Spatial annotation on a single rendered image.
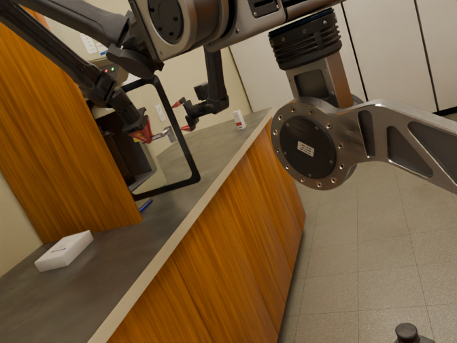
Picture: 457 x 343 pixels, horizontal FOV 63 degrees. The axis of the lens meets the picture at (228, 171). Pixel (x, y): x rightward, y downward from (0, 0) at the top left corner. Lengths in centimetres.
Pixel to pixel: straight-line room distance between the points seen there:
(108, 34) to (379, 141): 54
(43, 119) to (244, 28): 93
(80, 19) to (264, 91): 365
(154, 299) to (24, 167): 75
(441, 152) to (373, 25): 357
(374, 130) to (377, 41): 354
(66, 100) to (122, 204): 39
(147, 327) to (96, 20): 74
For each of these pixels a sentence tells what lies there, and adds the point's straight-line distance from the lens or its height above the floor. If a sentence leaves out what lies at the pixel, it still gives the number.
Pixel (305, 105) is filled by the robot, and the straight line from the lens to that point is 74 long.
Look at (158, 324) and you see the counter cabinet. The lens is 111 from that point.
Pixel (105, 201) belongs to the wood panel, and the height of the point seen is 105.
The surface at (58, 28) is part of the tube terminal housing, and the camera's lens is 152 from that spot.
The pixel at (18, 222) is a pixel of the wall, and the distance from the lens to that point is 170.
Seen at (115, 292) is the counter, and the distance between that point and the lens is 100.
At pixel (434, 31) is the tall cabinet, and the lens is 425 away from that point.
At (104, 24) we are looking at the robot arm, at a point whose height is 150.
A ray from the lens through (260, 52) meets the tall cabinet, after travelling 430.
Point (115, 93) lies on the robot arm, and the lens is 119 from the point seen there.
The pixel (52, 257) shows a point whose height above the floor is 98.
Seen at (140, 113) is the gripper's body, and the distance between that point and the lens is 125.
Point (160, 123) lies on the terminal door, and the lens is 130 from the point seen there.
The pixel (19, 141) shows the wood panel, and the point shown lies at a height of 135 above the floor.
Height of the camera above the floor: 136
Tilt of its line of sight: 16 degrees down
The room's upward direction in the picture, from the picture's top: 22 degrees counter-clockwise
